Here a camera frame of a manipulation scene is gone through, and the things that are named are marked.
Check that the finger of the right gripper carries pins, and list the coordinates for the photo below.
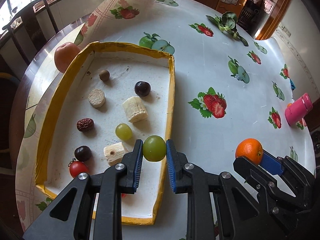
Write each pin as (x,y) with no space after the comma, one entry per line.
(255,176)
(274,165)

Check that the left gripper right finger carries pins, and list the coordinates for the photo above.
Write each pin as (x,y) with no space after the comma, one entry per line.
(218,205)

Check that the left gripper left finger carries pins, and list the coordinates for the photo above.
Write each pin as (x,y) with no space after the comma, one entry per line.
(90,206)

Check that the small orange tangerine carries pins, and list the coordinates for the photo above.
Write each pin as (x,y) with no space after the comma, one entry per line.
(250,148)

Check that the green grape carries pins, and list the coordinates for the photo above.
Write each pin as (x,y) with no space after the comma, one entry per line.
(154,148)
(123,132)

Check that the red jujube date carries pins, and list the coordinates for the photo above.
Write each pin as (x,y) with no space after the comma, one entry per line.
(85,124)

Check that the white banana chunk cube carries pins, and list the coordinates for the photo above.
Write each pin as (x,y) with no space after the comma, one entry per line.
(134,109)

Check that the round banana slice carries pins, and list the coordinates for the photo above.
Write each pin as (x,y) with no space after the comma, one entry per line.
(96,98)

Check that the cherry tomato with stem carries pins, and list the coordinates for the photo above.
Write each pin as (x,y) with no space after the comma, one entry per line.
(77,167)

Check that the pink thermos bottle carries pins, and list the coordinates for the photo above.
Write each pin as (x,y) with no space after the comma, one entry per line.
(298,109)

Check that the fruit-print tablecloth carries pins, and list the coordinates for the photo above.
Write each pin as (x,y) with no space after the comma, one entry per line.
(225,92)

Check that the white yellow-rimmed tray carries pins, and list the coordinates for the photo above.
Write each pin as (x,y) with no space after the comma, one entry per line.
(127,63)

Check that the green leafy vegetable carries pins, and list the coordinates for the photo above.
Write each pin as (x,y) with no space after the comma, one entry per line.
(227,23)

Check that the peach behind tray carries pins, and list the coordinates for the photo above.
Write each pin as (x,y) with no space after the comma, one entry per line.
(64,55)

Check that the dark wooden chair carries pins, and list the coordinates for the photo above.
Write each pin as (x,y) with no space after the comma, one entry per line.
(25,37)

